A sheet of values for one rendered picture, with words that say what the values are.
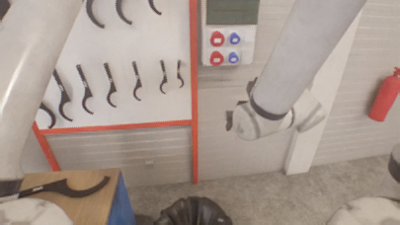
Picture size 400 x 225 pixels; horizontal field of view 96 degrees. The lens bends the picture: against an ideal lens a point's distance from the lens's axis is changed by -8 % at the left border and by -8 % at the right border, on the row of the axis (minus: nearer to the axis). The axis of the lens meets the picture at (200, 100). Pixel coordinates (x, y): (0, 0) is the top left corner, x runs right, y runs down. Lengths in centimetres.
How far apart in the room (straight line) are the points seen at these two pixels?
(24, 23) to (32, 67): 9
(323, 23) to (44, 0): 51
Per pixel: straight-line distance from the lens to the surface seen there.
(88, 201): 129
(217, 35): 141
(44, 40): 50
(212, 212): 148
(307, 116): 54
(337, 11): 32
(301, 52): 34
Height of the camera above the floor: 189
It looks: 28 degrees down
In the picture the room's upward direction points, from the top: straight up
